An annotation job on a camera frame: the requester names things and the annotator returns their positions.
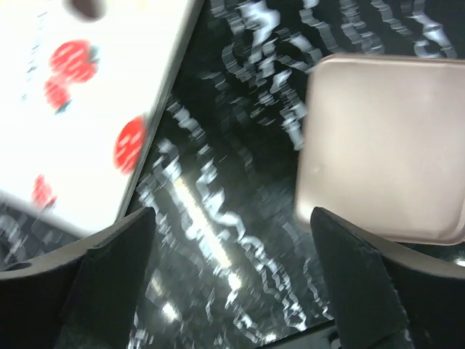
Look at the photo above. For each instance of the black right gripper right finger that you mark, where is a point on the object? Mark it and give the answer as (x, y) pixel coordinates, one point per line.
(385, 295)

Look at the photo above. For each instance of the heart dark chocolate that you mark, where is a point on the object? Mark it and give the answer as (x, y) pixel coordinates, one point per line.
(87, 10)

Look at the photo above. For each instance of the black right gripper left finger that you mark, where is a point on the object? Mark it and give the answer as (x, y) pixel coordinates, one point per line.
(92, 285)

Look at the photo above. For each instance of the strawberry print tray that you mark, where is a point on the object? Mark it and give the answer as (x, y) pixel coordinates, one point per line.
(81, 102)

